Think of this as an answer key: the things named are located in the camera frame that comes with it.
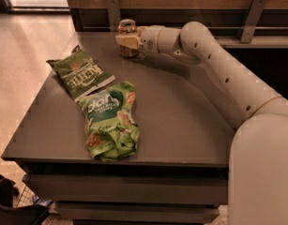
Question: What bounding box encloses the left metal wall bracket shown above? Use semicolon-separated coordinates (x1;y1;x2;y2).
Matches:
106;0;121;32

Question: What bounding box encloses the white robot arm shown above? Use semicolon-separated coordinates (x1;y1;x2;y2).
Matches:
115;19;288;225

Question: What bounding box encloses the light green rice chips bag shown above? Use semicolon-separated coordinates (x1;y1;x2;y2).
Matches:
79;82;140;161

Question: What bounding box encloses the dark bin on floor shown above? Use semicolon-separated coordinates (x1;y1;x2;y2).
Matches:
0;175;49;225

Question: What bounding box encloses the grey drawer cabinet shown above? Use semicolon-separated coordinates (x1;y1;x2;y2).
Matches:
3;34;234;225

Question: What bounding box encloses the metal wall bracket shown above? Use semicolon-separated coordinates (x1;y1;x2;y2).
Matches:
106;0;121;32
240;0;267;44

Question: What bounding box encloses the orange soda can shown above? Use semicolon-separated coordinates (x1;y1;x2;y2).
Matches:
115;19;140;58

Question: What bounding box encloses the dark green chip bag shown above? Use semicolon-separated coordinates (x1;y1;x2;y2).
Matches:
47;45;115;102

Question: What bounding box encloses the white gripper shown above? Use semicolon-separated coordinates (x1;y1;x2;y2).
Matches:
115;25;164;53

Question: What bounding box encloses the right metal wall bracket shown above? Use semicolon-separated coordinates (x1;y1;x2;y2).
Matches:
240;0;267;44

